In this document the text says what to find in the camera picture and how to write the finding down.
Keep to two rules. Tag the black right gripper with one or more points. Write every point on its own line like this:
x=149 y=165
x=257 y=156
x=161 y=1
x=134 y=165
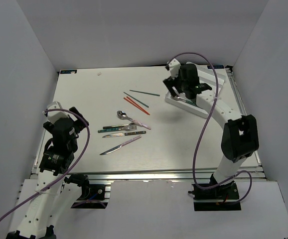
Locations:
x=169 y=82

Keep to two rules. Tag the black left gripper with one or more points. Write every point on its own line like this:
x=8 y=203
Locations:
x=79 y=125

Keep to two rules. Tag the knife with pink handle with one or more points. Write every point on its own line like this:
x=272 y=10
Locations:
x=121 y=145

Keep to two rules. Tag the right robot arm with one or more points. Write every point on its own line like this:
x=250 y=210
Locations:
x=240 y=135

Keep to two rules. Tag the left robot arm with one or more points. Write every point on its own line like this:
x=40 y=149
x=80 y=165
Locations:
x=54 y=192

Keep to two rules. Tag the green chopstick near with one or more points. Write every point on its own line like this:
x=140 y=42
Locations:
x=133 y=98

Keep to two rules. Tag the green chopstick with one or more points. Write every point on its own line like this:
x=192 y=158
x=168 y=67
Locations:
x=147 y=93
x=133 y=98

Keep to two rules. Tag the orange chopstick right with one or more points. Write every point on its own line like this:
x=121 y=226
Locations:
x=134 y=102

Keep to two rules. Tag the orange chopstick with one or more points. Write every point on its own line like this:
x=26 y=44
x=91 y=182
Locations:
x=137 y=106
x=134 y=102

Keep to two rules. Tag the green chopstick far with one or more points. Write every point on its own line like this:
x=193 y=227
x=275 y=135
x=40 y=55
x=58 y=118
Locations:
x=147 y=93

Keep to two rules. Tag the white divided cutlery tray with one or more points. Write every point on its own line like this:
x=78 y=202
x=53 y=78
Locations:
x=214 y=80

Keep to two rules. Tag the orange chopstick left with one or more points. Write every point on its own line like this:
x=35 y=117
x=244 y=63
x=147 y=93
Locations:
x=137 y=106

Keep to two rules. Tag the blue label sticker right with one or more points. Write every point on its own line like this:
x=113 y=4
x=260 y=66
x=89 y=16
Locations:
x=215 y=67

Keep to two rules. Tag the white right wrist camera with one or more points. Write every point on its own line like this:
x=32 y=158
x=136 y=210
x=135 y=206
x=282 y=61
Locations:
x=173 y=67

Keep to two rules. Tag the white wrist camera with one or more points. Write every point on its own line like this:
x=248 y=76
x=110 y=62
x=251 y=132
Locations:
x=173 y=67
x=54 y=116

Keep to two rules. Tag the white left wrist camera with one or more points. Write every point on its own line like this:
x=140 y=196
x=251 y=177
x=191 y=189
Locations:
x=54 y=116

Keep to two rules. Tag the knife with dark handle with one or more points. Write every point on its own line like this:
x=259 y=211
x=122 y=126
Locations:
x=124 y=134

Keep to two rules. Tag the fork with dark handle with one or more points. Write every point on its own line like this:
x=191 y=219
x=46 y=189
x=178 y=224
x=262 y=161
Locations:
x=119 y=126

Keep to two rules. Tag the fork with green handle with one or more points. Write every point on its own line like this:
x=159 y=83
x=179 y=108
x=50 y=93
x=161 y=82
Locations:
x=125 y=128

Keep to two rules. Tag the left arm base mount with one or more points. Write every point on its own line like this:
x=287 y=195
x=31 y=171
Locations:
x=92 y=196

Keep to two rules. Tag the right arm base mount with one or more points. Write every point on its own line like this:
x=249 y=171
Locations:
x=221 y=198

